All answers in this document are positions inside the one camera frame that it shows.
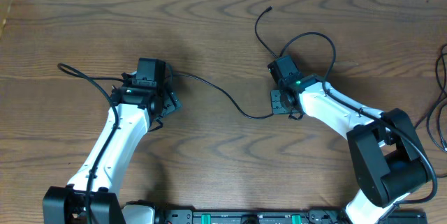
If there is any black USB cable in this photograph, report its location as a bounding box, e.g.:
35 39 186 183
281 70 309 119
170 6 280 120

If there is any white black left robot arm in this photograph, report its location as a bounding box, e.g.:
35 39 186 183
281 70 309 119
43 58 181 223

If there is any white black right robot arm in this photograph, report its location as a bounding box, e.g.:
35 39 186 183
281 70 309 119
268 56 433 223

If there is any black cable blue connector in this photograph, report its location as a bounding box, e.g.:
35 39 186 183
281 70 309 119
415 44 447 152

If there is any black left camera cable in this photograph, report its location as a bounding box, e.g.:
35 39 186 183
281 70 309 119
57 62 140 224

